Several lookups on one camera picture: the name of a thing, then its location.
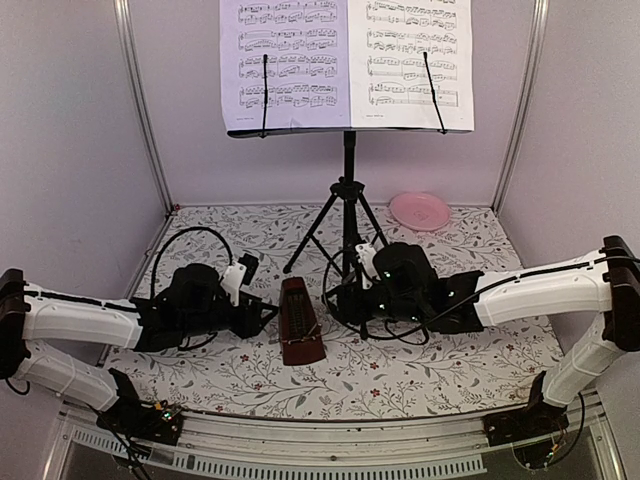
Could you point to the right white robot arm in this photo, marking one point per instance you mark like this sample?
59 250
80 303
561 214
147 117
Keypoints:
399 283

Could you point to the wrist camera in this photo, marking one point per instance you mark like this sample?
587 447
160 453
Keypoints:
239 273
365 253

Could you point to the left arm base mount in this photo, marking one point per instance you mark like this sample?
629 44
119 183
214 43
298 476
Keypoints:
159 421

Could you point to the dark red metronome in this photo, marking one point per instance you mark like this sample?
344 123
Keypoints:
299 331

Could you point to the left aluminium frame post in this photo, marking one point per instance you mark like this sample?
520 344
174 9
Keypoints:
125 29

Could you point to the front aluminium rail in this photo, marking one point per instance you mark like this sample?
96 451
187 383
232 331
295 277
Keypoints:
234 447

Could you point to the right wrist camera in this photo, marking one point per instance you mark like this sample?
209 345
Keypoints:
365 253

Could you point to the purple sheet music paper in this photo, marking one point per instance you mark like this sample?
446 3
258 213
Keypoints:
284 65

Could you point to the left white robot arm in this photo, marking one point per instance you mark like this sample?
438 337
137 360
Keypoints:
198 301

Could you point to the black perforated music stand desk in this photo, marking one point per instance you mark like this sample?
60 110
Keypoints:
263 133

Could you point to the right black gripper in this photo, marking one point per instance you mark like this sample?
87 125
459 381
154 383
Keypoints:
351 309

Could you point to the black folding tripod stand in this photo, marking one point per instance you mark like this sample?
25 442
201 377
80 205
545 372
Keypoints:
344 262

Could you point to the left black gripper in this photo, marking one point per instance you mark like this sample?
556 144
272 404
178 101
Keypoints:
249 318

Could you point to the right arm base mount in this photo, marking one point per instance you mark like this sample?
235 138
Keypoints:
536 418

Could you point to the floral patterned table mat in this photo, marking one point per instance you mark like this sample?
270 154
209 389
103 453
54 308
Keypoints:
357 379

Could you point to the pink plastic plate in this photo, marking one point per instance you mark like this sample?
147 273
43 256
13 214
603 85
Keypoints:
421 212

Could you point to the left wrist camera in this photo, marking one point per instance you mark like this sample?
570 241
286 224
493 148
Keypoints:
239 273

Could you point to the right aluminium frame post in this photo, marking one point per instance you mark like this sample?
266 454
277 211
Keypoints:
532 61

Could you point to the white sheet music paper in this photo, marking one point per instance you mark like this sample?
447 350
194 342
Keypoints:
410 65

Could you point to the aluminium frame post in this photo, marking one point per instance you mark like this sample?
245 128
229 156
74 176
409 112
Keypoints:
125 29
532 61

